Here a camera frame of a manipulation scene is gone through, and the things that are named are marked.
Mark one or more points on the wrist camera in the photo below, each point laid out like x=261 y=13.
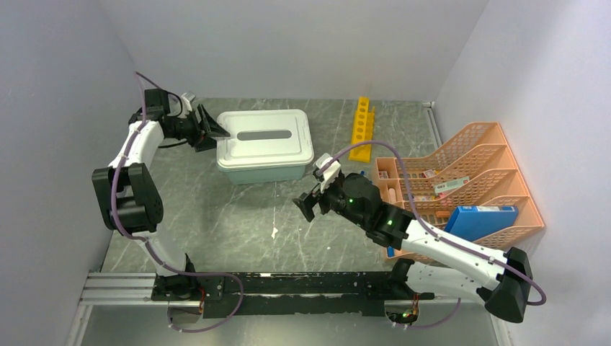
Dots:
x=326 y=171
x=187 y=100

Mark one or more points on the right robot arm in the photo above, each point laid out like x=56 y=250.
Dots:
x=500 y=281

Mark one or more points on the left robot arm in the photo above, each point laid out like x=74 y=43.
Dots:
x=128 y=199

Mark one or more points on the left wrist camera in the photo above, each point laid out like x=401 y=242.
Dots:
x=187 y=100

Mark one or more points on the mint green plastic bin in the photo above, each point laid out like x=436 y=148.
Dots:
x=256 y=175

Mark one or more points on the yellow test tube rack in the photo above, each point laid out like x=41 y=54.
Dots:
x=362 y=130

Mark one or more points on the white plastic bin lid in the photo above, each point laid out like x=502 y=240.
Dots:
x=264 y=139

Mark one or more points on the blue binder folder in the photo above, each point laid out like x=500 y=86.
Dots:
x=474 y=222

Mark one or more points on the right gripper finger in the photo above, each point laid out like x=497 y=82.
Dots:
x=322 y=197
x=305 y=203

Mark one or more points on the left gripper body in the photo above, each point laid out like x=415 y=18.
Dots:
x=193 y=130

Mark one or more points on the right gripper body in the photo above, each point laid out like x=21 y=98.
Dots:
x=339 y=204

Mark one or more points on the orange mesh file organizer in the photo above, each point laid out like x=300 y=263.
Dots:
x=475 y=167

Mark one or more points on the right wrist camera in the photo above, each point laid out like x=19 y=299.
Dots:
x=326 y=171

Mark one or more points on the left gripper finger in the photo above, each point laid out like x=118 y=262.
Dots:
x=209 y=125
x=205 y=144

